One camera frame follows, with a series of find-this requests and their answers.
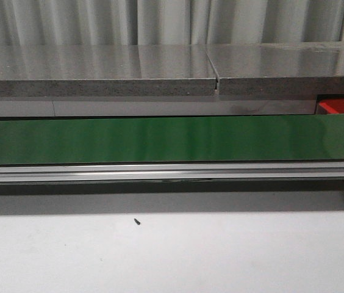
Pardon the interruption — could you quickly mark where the red plastic bin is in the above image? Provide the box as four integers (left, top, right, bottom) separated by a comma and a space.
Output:
317, 98, 344, 114

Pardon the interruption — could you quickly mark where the grey stone slab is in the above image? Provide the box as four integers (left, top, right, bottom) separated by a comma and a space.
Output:
206, 42, 344, 95
0, 45, 217, 97

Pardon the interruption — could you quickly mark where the green conveyor belt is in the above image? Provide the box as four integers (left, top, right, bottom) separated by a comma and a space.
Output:
0, 114, 344, 165

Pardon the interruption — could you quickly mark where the aluminium conveyor side rail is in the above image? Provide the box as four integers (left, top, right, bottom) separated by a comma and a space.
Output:
0, 162, 344, 183

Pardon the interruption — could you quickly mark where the grey stone slab left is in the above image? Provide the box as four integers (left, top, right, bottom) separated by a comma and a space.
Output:
0, 45, 217, 97

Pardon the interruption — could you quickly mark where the grey pleated curtain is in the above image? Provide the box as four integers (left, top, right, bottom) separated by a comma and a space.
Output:
0, 0, 344, 45

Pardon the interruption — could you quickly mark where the grey stone slab right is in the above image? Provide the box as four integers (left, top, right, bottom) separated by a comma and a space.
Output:
206, 42, 344, 95

